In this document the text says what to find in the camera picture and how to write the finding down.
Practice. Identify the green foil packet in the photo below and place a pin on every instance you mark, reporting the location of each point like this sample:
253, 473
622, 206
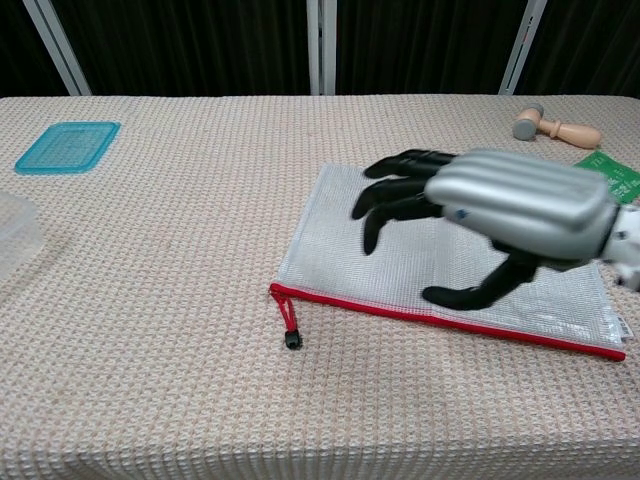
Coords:
622, 182

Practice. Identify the black curtain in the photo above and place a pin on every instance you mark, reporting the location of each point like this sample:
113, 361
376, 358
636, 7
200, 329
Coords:
200, 45

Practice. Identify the small wooden mallet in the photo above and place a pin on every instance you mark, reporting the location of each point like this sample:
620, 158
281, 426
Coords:
565, 131

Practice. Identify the teal plastic lid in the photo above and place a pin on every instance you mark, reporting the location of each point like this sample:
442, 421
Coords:
67, 147

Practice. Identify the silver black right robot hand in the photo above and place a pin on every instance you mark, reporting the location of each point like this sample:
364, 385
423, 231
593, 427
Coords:
510, 200

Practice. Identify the clear plastic container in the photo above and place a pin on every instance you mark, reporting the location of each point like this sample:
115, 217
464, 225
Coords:
15, 240

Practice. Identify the aluminium frame post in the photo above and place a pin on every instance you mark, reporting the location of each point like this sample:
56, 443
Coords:
321, 50
520, 50
60, 50

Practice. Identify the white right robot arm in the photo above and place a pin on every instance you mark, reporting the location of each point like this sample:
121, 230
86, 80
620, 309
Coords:
627, 230

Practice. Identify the clear plastic bag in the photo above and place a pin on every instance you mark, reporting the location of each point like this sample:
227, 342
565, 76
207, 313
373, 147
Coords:
330, 250

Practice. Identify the beige waffle table cloth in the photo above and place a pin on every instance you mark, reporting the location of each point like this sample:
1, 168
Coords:
175, 300

